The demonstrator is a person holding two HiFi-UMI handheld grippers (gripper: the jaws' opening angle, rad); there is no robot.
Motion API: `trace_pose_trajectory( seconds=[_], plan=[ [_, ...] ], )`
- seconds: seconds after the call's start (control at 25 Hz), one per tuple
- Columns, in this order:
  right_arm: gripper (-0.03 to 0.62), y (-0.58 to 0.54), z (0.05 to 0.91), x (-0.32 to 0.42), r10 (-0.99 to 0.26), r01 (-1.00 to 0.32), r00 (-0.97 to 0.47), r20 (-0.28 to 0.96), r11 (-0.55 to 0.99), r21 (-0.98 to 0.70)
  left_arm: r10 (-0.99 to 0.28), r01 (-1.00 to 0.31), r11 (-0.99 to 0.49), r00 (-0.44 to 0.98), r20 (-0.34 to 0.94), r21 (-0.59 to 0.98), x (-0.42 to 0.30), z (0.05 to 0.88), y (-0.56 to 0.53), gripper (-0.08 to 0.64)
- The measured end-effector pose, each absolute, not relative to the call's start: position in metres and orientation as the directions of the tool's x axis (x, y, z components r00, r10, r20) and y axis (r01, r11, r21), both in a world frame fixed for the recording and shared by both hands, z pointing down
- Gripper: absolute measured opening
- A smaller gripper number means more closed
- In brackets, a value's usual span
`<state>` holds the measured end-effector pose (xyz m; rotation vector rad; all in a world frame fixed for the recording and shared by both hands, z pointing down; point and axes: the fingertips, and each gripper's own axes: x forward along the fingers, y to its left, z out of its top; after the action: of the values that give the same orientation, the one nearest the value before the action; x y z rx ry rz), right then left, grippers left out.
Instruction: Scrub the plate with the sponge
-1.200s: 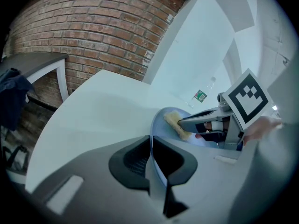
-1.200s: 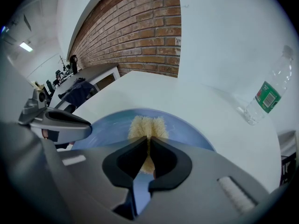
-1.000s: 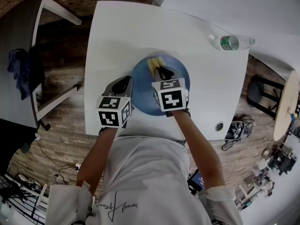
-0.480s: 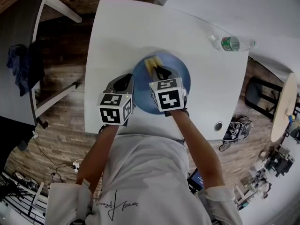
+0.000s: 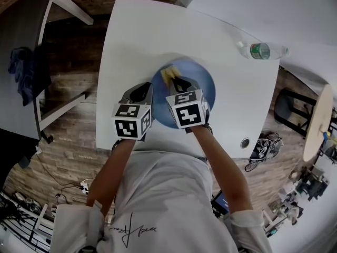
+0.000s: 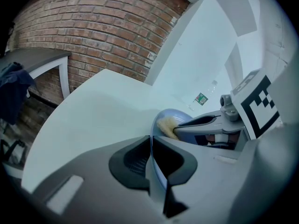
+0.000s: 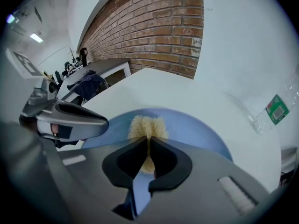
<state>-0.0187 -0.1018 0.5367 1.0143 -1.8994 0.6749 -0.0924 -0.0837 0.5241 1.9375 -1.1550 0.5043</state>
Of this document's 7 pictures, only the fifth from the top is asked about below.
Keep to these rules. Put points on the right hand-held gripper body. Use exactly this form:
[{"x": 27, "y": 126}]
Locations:
[{"x": 188, "y": 115}]

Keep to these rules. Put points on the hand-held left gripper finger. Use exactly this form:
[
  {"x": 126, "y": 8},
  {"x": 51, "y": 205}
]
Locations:
[
  {"x": 151, "y": 96},
  {"x": 126, "y": 96}
]

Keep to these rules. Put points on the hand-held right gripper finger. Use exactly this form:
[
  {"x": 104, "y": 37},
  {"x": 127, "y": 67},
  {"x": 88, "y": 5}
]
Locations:
[
  {"x": 172, "y": 88},
  {"x": 194, "y": 84}
]

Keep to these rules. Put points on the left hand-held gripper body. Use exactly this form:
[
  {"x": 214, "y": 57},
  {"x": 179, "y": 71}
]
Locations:
[{"x": 126, "y": 125}]

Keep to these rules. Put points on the blue big plate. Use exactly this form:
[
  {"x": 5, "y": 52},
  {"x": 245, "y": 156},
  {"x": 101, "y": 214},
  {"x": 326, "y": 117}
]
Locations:
[{"x": 208, "y": 88}]

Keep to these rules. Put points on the yellow sponge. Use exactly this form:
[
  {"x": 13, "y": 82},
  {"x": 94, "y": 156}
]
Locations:
[{"x": 169, "y": 74}]

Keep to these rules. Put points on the person's right forearm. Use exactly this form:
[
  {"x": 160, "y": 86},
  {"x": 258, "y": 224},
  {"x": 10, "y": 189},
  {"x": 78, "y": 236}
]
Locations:
[{"x": 223, "y": 173}]

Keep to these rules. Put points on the person's left forearm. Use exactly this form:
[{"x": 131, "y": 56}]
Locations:
[{"x": 110, "y": 173}]

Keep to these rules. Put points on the white square table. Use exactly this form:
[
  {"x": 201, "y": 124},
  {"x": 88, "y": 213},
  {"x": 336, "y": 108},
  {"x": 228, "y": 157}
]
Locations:
[{"x": 242, "y": 93}]

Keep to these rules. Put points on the round metal table grommet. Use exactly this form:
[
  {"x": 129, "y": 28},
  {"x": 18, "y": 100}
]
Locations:
[{"x": 245, "y": 143}]

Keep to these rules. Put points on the clear plastic water bottle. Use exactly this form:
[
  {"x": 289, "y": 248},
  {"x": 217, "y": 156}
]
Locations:
[{"x": 259, "y": 51}]

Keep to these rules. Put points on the white power strip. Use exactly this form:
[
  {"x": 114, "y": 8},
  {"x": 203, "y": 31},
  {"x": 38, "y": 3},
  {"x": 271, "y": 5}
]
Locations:
[{"x": 84, "y": 186}]

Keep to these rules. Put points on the white helmet with gear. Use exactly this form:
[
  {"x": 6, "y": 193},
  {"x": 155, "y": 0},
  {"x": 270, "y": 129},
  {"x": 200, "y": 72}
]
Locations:
[{"x": 259, "y": 151}]

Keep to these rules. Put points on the person's white shirt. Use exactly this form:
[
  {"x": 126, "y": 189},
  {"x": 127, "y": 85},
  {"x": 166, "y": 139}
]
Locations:
[{"x": 163, "y": 202}]

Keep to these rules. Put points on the black stool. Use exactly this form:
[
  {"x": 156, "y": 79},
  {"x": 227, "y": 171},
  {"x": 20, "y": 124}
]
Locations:
[{"x": 280, "y": 104}]

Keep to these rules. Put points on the black device with blue screen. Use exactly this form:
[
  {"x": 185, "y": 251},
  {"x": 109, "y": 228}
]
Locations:
[{"x": 221, "y": 203}]

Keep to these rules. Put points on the dark blue cloth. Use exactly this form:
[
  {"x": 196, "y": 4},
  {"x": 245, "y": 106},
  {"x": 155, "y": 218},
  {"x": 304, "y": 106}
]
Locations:
[{"x": 26, "y": 75}]

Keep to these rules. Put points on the black office chair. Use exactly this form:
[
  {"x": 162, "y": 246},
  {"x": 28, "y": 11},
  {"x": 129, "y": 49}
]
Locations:
[{"x": 13, "y": 154}]

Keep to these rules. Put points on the round wooden table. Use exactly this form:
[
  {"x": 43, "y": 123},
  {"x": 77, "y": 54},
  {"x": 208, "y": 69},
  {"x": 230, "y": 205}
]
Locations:
[{"x": 317, "y": 122}]

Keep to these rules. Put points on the grey table with white legs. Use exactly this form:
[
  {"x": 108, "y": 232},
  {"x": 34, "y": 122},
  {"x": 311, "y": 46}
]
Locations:
[{"x": 18, "y": 22}]

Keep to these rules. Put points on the cluttered equipment workbench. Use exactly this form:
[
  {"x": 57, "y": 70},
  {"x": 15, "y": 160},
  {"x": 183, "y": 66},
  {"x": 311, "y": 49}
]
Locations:
[{"x": 302, "y": 194}]

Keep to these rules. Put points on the small blue yellow tool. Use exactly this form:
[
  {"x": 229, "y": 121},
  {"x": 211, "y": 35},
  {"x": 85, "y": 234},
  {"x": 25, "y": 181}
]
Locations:
[{"x": 329, "y": 136}]

